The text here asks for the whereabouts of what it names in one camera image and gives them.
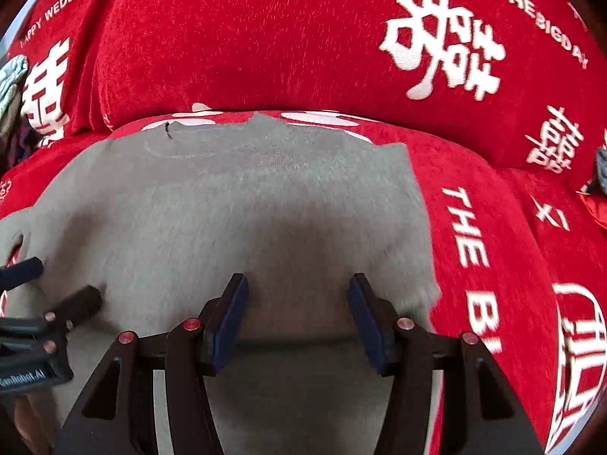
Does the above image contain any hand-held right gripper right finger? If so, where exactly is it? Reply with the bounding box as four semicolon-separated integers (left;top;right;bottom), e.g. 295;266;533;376
346;272;546;455

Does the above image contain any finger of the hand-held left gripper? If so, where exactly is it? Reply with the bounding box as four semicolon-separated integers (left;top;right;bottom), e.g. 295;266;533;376
45;286;102;333
0;257;44;291

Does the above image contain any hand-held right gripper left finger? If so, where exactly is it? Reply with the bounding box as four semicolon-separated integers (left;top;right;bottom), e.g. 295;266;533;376
51;272;250;455

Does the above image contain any grey knit sweater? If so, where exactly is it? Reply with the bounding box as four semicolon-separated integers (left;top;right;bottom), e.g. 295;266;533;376
0;111;442;455

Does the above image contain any dark plaid cloth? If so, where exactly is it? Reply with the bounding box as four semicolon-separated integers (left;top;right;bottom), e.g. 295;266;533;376
2;118;39;169

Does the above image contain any light patterned cloth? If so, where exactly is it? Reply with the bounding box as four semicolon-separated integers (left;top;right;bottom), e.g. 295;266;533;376
0;54;29;124

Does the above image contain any shiny red cloth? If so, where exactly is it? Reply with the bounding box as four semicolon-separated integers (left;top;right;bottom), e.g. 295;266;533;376
576;182;607;231

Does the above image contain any red printed sofa cover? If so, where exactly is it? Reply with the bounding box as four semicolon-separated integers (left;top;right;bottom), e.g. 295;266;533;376
0;0;607;455

